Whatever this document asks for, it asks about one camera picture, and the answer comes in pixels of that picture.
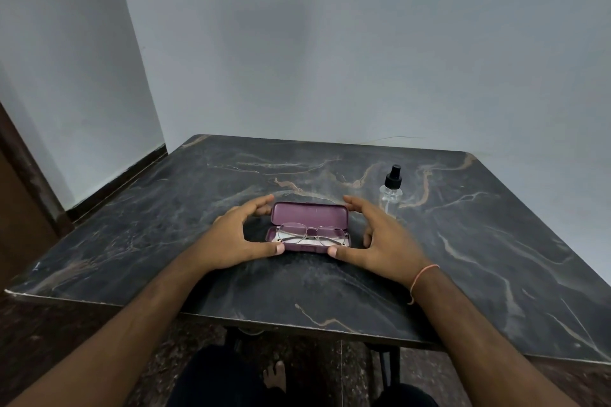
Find person's left hand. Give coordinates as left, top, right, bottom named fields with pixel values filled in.
left=188, top=193, right=286, bottom=274

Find person's right hand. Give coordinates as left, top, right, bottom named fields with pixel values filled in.
left=327, top=195, right=433, bottom=291

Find clear spray bottle black cap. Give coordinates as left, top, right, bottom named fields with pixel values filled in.
left=378, top=165, right=404, bottom=219

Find white cleaning cloth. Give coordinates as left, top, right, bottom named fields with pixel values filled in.
left=276, top=224, right=350, bottom=248

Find metal-framed eyeglasses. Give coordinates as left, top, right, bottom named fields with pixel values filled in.
left=274, top=222, right=352, bottom=247

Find purple glasses case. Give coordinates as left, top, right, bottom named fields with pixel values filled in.
left=265, top=201, right=353, bottom=254

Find person's right forearm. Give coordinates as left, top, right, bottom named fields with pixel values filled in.
left=412, top=268, right=581, bottom=407

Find person's left forearm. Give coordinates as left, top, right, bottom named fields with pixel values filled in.
left=7, top=249, right=216, bottom=407

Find person's black trousers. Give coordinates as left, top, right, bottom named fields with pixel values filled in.
left=164, top=344, right=440, bottom=407

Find person's bare foot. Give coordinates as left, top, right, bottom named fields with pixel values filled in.
left=262, top=360, right=287, bottom=394

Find orange thread wristband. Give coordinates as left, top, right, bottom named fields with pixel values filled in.
left=407, top=264, right=441, bottom=306

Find black metal table leg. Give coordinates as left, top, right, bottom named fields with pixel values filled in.
left=367, top=344, right=402, bottom=389

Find brown wooden door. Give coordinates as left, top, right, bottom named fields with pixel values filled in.
left=0, top=101, right=75, bottom=293

